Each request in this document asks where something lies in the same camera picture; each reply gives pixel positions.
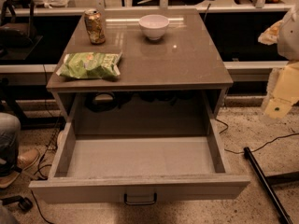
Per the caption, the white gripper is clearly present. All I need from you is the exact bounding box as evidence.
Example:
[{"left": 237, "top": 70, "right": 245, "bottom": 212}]
[{"left": 258, "top": 7, "right": 299, "bottom": 119}]

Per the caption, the green jalapeno chip bag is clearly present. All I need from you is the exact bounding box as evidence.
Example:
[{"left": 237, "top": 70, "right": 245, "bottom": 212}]
[{"left": 56, "top": 52, "right": 122, "bottom": 79}]

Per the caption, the grey drawer cabinet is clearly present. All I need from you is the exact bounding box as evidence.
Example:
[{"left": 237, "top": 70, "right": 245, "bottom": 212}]
[{"left": 48, "top": 9, "right": 232, "bottom": 136}]

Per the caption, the open grey top drawer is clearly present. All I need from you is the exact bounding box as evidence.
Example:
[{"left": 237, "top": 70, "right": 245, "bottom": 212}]
[{"left": 28, "top": 91, "right": 251, "bottom": 204}]

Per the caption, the black bag on shelf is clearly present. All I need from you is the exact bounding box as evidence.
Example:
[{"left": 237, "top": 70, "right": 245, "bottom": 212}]
[{"left": 0, "top": 0, "right": 38, "bottom": 49}]

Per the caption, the black stand leg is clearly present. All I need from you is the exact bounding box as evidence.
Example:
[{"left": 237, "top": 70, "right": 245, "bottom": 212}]
[{"left": 244, "top": 147, "right": 299, "bottom": 224}]

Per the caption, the white ceramic bowl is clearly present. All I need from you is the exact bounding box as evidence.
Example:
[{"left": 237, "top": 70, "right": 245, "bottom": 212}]
[{"left": 138, "top": 14, "right": 169, "bottom": 40}]

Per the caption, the orange green soda can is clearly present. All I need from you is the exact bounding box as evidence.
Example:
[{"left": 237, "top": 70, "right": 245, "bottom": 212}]
[{"left": 84, "top": 9, "right": 106, "bottom": 45}]

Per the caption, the tan leather shoe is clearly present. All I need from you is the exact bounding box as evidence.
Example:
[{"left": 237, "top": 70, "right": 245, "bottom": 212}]
[{"left": 0, "top": 148, "right": 40, "bottom": 189}]

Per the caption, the person's jeans leg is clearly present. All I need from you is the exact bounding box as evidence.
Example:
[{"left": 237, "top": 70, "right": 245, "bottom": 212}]
[{"left": 0, "top": 113, "right": 21, "bottom": 176}]

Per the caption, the black clamp on floor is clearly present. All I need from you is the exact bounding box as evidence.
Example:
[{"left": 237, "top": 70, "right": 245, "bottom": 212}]
[{"left": 2, "top": 195, "right": 33, "bottom": 212}]

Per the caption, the black floor cable right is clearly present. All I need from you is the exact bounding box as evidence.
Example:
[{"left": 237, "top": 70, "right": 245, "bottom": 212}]
[{"left": 215, "top": 118, "right": 299, "bottom": 156}]

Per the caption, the black metal drawer handle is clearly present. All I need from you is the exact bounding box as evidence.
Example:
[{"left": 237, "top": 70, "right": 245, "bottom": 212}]
[{"left": 123, "top": 193, "right": 158, "bottom": 206}]

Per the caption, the black floor cables left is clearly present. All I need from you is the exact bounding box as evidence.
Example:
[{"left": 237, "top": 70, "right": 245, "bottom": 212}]
[{"left": 30, "top": 63, "right": 64, "bottom": 224}]

